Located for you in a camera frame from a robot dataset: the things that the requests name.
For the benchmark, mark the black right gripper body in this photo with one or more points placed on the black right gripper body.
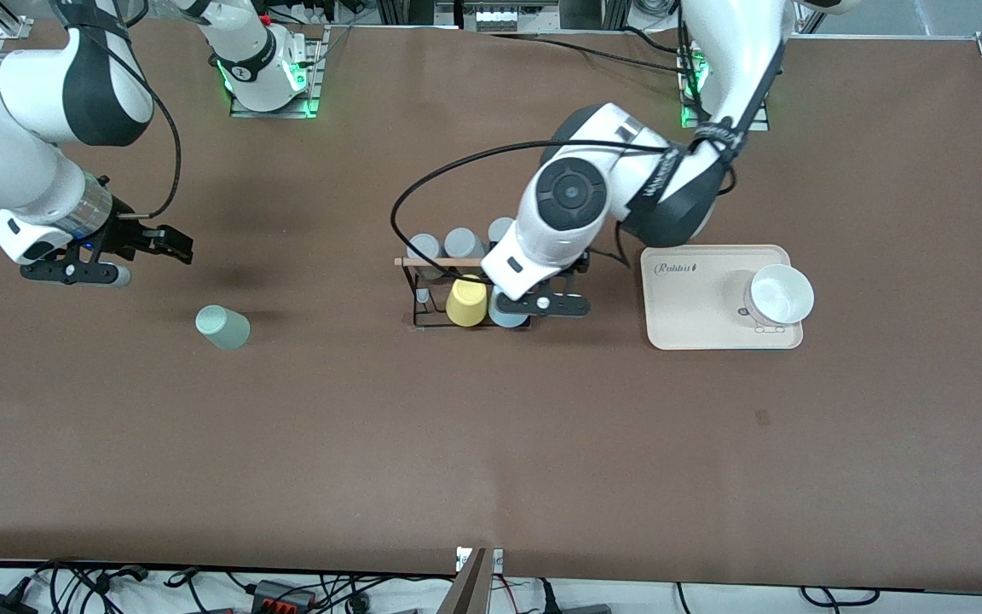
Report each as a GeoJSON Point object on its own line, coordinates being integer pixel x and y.
{"type": "Point", "coordinates": [126, 236]}

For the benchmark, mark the black power adapter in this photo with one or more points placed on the black power adapter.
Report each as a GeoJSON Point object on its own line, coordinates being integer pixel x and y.
{"type": "Point", "coordinates": [1, 605]}

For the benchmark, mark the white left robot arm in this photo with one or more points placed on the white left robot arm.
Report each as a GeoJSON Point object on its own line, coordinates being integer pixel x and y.
{"type": "Point", "coordinates": [542, 247]}

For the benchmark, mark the white switch box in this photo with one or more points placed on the white switch box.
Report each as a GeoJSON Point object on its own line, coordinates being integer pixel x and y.
{"type": "Point", "coordinates": [508, 17]}

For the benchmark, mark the white label plate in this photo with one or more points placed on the white label plate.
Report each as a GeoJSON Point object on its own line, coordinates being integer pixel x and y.
{"type": "Point", "coordinates": [459, 558]}

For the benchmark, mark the black red connector block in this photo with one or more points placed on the black red connector block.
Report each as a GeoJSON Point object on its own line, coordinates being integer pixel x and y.
{"type": "Point", "coordinates": [282, 597]}

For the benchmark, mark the pale green plastic cup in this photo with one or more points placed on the pale green plastic cup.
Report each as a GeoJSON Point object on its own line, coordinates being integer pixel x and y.
{"type": "Point", "coordinates": [222, 328]}

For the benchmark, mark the beige rabbit print tray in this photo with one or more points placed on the beige rabbit print tray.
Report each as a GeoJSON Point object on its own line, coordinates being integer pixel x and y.
{"type": "Point", "coordinates": [687, 315]}

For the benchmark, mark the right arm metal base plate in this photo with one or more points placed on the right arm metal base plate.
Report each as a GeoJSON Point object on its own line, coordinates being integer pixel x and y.
{"type": "Point", "coordinates": [314, 85]}

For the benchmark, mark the grey plastic cup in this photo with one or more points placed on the grey plastic cup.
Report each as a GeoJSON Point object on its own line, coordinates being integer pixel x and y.
{"type": "Point", "coordinates": [499, 230]}
{"type": "Point", "coordinates": [462, 243]}
{"type": "Point", "coordinates": [424, 247]}

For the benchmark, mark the black plug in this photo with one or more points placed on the black plug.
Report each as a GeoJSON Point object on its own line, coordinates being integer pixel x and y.
{"type": "Point", "coordinates": [576, 609]}

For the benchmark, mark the yellow plastic cup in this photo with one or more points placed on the yellow plastic cup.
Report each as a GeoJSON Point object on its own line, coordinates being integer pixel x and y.
{"type": "Point", "coordinates": [467, 303]}

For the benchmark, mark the brown wedge-shaped post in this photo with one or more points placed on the brown wedge-shaped post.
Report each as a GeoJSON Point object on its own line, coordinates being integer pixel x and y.
{"type": "Point", "coordinates": [470, 588]}

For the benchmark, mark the white bowl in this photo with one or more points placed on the white bowl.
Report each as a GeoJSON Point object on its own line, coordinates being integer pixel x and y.
{"type": "Point", "coordinates": [781, 294]}

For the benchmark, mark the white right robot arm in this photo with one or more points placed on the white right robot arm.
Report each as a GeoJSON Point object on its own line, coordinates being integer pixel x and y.
{"type": "Point", "coordinates": [14, 94]}

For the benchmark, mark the light blue plastic cup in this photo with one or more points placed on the light blue plastic cup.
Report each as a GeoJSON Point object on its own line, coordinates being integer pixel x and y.
{"type": "Point", "coordinates": [508, 321]}

